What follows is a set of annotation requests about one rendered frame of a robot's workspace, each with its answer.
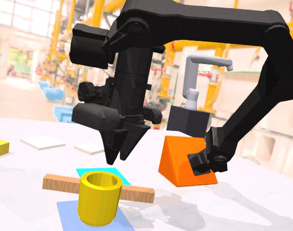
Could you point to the yellow cup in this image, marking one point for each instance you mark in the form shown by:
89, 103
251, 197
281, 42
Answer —
99, 194

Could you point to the white flat square pad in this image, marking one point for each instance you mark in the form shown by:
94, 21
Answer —
89, 148
42, 142

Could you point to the light orange wooden bar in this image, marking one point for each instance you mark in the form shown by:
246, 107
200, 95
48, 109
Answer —
71, 185

